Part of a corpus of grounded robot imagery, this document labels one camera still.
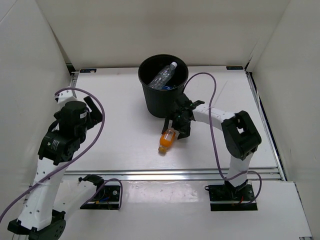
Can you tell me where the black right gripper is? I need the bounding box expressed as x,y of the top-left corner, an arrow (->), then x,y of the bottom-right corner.
162,109 -> 192,140

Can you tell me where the orange juice bottle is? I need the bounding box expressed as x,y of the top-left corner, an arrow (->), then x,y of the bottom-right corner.
158,129 -> 176,154

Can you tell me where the clear plastic bottle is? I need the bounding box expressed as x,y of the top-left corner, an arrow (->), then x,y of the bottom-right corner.
148,61 -> 178,90

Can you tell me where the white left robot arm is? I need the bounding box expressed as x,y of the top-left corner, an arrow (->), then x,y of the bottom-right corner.
7,96 -> 105,240

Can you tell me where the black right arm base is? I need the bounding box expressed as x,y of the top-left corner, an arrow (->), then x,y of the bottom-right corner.
204,184 -> 258,212

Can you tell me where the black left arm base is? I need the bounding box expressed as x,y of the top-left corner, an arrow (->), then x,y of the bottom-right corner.
78,174 -> 123,211

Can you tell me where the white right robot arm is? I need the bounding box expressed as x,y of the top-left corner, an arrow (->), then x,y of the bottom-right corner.
162,93 -> 262,200

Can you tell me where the black plastic bin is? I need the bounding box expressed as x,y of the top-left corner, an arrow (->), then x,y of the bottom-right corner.
138,54 -> 189,118

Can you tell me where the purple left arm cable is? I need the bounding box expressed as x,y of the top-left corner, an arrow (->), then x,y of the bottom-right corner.
0,87 -> 123,221

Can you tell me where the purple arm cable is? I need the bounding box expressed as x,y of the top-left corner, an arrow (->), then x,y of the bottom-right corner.
0,87 -> 123,221
183,72 -> 263,205

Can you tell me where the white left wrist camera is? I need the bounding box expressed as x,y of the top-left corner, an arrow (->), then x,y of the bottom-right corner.
54,89 -> 77,107

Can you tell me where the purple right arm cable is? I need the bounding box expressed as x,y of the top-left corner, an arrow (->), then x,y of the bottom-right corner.
183,72 -> 263,205

